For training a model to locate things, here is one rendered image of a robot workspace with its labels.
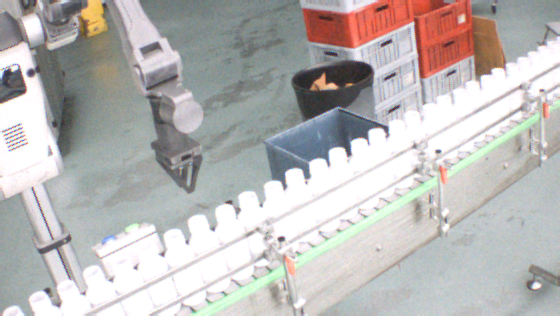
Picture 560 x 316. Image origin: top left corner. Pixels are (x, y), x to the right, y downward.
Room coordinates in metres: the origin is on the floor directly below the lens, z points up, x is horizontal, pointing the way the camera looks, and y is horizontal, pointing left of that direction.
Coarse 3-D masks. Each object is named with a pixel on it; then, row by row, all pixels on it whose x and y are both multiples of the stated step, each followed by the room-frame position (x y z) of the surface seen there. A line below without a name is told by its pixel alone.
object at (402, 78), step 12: (408, 60) 3.71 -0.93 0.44; (384, 72) 3.57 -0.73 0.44; (396, 72) 3.65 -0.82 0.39; (408, 72) 3.72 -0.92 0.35; (384, 84) 3.58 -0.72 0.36; (396, 84) 3.65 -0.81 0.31; (408, 84) 3.71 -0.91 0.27; (420, 84) 3.78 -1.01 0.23; (384, 96) 3.57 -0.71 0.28; (396, 96) 3.63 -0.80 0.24
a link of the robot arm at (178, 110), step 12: (180, 60) 1.07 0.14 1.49; (132, 72) 1.05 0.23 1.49; (180, 72) 1.07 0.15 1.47; (156, 84) 1.06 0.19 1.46; (168, 84) 1.04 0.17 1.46; (180, 84) 1.03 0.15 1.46; (144, 96) 1.03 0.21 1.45; (168, 96) 0.99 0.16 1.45; (180, 96) 0.98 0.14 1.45; (192, 96) 0.99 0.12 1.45; (168, 108) 0.99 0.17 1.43; (180, 108) 0.98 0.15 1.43; (192, 108) 0.99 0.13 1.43; (168, 120) 0.98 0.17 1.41; (180, 120) 0.97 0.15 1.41; (192, 120) 0.98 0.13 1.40
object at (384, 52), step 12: (408, 24) 3.75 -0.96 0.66; (384, 36) 3.60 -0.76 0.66; (396, 36) 3.68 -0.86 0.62; (408, 36) 3.74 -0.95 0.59; (312, 48) 3.71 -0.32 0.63; (324, 48) 3.64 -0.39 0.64; (336, 48) 3.54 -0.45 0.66; (348, 48) 3.47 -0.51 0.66; (360, 48) 3.46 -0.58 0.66; (372, 48) 3.54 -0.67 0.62; (384, 48) 3.59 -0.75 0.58; (396, 48) 3.67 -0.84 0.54; (408, 48) 3.74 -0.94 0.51; (312, 60) 3.73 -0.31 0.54; (324, 60) 3.65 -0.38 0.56; (360, 60) 3.46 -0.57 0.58; (372, 60) 3.53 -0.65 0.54; (384, 60) 3.59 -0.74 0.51; (396, 60) 3.65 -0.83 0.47
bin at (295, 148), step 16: (336, 112) 1.97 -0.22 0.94; (352, 112) 1.91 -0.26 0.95; (304, 128) 1.90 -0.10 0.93; (320, 128) 1.93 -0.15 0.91; (336, 128) 1.96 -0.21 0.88; (352, 128) 1.92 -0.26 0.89; (368, 128) 1.84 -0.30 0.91; (384, 128) 1.77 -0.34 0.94; (272, 144) 1.84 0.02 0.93; (288, 144) 1.86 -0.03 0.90; (304, 144) 1.89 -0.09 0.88; (320, 144) 1.93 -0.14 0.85; (336, 144) 1.96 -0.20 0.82; (368, 144) 1.85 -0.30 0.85; (272, 160) 1.80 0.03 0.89; (288, 160) 1.72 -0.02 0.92; (304, 160) 1.64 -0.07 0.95; (272, 176) 1.82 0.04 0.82; (304, 176) 1.65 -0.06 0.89
